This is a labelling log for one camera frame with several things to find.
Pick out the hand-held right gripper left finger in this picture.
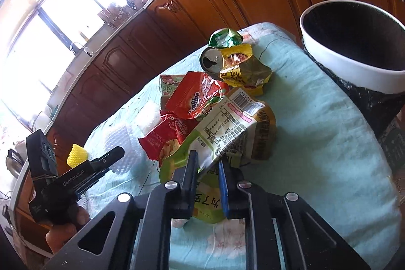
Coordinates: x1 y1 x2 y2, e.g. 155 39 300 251
41 150 200 270

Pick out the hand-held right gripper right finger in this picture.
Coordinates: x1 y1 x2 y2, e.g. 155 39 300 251
218 159 371 270

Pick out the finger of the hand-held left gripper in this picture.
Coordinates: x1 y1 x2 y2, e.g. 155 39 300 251
89 146 125 176

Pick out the white foam fruit net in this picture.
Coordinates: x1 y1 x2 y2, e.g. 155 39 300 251
103 125 143 176

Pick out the red snack packet with picture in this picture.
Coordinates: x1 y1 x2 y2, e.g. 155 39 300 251
138 110 198 168

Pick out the large green and yellow snack bag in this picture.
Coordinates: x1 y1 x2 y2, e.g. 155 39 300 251
159 87 277 225

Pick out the red snack packet blue lettering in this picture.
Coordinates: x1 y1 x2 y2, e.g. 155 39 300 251
165 71 230 121

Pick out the small green carton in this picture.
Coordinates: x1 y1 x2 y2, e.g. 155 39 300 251
159 74 186 109

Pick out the yellow wrapper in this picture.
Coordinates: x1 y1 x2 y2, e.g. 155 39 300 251
219 44 273 96

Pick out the metal drink can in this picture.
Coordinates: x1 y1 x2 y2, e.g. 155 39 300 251
200 47 226 73

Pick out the green wrapper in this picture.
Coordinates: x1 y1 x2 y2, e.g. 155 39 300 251
208 29 244 49

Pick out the white-rimmed bin with black bag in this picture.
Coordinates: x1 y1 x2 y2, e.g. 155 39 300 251
299 0 405 138

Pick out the person's left hand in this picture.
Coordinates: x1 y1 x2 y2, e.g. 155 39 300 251
45 205 90 255

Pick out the yellow foam fruit net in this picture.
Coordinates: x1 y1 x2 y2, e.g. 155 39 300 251
66 144 92 168

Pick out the steel kettle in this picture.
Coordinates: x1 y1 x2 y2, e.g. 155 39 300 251
5 148 26 179

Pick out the light green floral tablecloth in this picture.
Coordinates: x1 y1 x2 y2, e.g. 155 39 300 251
76 22 400 270

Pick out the chrome sink faucet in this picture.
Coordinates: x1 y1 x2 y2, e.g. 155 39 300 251
70 41 93 57

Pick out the speckled white countertop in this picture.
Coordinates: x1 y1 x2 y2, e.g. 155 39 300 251
0 0 230 226

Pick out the kitchen window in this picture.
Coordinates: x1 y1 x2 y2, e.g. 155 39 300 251
0 0 149 138

